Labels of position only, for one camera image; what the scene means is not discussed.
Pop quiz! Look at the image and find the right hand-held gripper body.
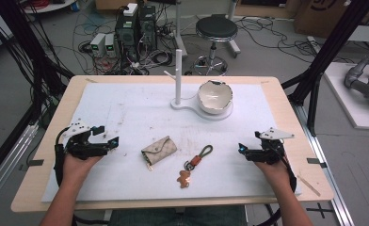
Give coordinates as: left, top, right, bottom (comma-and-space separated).
245, 126, 296, 166

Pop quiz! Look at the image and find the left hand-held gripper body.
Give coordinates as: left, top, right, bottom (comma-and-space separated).
61, 121, 110, 160

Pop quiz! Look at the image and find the person's right hand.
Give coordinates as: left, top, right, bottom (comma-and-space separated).
253, 159, 293, 191

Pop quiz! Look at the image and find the person's left hand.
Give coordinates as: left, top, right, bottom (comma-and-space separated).
61, 153, 104, 190

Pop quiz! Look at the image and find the wooden table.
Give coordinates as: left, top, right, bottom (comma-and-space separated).
10, 74, 335, 214

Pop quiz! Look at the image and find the beige key pouch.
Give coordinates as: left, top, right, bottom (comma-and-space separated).
140, 135, 178, 172

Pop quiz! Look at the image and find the black tape strip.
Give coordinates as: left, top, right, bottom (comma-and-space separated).
26, 158, 45, 168
306, 157, 329, 170

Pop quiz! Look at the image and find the thin wooden stick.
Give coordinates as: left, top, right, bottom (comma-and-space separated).
297, 174, 322, 198

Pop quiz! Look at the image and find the white table mat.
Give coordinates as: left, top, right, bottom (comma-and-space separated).
40, 82, 303, 203

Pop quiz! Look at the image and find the white eggshell-shaped bowl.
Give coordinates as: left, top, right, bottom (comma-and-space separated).
197, 79, 234, 116

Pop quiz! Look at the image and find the grey power supply unit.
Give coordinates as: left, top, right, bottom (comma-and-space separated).
89, 32, 107, 58
104, 33, 117, 58

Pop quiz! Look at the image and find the white platform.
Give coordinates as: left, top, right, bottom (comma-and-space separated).
323, 61, 369, 132

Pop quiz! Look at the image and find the black computer tower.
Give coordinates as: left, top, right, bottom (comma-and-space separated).
138, 5, 158, 51
114, 8, 140, 62

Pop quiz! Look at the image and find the black round stool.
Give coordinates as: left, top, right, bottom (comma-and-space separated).
191, 13, 239, 77

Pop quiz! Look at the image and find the cardboard box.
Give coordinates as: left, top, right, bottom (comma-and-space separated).
293, 0, 369, 40

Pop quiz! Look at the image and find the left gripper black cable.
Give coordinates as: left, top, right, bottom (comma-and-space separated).
53, 126, 72, 188

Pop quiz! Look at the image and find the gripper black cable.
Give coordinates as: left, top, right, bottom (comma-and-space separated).
53, 126, 72, 188
279, 153, 298, 194

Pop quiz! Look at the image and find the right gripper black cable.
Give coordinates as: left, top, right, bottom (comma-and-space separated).
279, 153, 298, 194

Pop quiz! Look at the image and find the bear keychain with leather strap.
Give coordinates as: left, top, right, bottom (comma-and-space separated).
176, 144, 215, 189

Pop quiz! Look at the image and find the aluminium rail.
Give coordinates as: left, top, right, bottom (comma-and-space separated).
291, 103, 356, 226
0, 122, 40, 211

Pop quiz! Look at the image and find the tangle of floor cables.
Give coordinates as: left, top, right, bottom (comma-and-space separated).
64, 6, 177, 76

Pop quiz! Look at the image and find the white stand with post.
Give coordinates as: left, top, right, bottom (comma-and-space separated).
163, 48, 234, 122

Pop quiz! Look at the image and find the black frame strut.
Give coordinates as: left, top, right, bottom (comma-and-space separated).
281, 0, 369, 137

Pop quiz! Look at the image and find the black frame with cables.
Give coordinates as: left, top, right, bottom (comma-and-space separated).
0, 0, 75, 186

